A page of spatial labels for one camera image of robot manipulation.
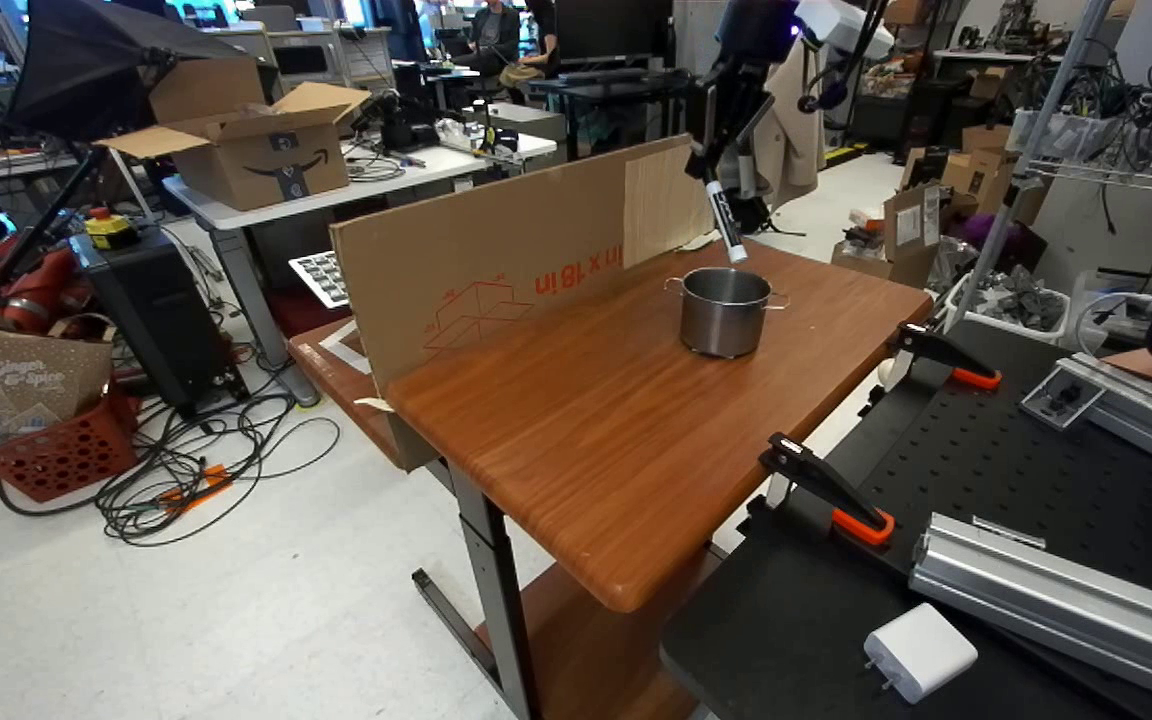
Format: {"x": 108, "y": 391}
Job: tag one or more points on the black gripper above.
{"x": 747, "y": 105}

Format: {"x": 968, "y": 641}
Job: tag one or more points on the black and white marker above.
{"x": 728, "y": 227}

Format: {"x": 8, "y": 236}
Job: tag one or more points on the stacked brown cardboard boxes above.
{"x": 903, "y": 227}

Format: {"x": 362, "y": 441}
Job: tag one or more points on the large brown cardboard panel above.
{"x": 496, "y": 254}

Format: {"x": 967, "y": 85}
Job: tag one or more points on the tall silver pole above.
{"x": 1028, "y": 146}

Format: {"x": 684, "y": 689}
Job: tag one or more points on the white work table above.
{"x": 389, "y": 177}

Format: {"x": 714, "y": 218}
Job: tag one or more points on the black perforated mounting board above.
{"x": 1002, "y": 466}

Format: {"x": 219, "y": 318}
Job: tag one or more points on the grey framed black plate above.
{"x": 1060, "y": 398}

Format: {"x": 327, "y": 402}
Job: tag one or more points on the open Amazon cardboard box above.
{"x": 260, "y": 152}

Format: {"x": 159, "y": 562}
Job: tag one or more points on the black metal table leg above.
{"x": 496, "y": 586}

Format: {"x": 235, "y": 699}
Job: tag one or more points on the white power adapter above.
{"x": 921, "y": 650}

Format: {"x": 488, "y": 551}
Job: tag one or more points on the red yellow emergency stop button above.
{"x": 108, "y": 229}

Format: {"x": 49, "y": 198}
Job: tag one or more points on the black photo umbrella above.
{"x": 108, "y": 60}

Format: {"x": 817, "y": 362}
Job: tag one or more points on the red machine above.
{"x": 18, "y": 286}

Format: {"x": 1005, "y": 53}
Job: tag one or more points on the red plastic basket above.
{"x": 59, "y": 454}

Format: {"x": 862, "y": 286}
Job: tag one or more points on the brown paper bag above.
{"x": 18, "y": 374}

